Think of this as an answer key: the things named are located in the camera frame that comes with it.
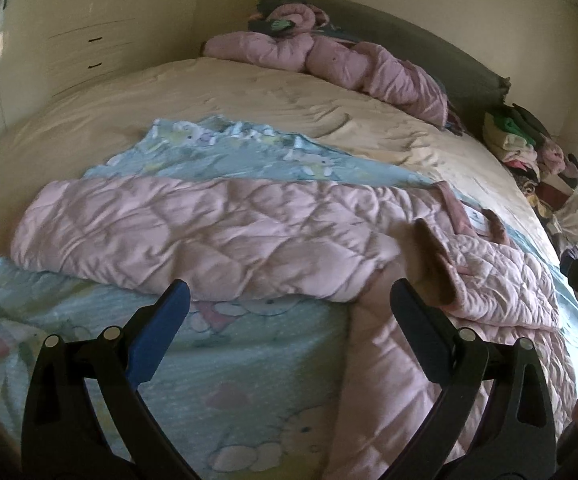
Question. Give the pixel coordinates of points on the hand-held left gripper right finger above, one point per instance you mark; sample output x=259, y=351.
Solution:
x=419, y=332

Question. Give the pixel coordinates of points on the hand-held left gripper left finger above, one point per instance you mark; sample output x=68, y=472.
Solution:
x=161, y=330

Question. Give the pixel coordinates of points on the pink quilted blanket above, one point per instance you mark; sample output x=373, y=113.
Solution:
x=219, y=230

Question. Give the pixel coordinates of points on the pile of folded clothes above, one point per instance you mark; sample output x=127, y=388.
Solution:
x=519, y=145

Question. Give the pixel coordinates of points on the light blue printed blanket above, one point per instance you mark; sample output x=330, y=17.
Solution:
x=249, y=385

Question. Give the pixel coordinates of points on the bed with cream sheet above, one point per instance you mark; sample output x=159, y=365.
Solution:
x=219, y=90

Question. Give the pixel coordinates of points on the bundled pink comforter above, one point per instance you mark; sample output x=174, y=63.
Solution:
x=349, y=62

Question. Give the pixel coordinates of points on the grey padded headboard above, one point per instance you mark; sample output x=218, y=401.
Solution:
x=419, y=45

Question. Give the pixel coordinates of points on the cream wardrobe with drawers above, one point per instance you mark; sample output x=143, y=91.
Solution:
x=69, y=35

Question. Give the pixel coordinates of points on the dark green patterned cloth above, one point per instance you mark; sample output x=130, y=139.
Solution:
x=276, y=26

